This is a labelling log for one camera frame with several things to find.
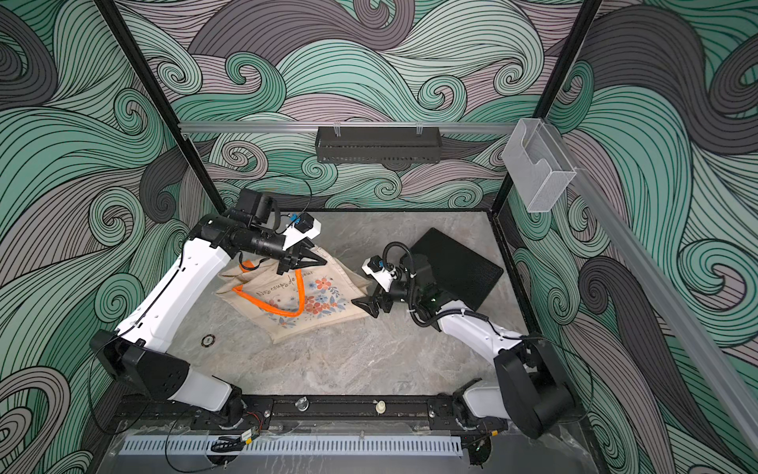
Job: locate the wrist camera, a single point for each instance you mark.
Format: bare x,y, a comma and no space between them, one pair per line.
384,274
305,226

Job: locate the black wall shelf rack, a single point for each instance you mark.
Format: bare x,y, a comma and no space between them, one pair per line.
386,145

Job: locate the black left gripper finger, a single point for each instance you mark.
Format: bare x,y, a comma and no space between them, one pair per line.
307,257
288,263

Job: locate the beige canvas bag orange handles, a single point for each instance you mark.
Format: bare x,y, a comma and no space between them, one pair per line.
296,302

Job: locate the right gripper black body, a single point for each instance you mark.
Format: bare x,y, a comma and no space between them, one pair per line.
404,291

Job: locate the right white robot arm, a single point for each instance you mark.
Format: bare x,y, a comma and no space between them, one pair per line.
531,389

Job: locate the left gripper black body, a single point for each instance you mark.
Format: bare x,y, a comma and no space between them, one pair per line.
267,245

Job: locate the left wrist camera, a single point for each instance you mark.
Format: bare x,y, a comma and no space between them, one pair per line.
305,226

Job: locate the clear acrylic wall holder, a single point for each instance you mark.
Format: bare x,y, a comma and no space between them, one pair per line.
537,160

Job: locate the silver knob on rail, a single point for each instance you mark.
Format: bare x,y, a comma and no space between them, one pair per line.
302,404

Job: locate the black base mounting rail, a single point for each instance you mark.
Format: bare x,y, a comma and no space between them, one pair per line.
440,412

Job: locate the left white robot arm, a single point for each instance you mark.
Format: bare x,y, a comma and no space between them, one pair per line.
136,353

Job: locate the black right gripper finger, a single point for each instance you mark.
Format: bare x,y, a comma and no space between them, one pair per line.
367,303
381,304

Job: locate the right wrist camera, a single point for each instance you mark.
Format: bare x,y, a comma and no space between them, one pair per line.
384,274

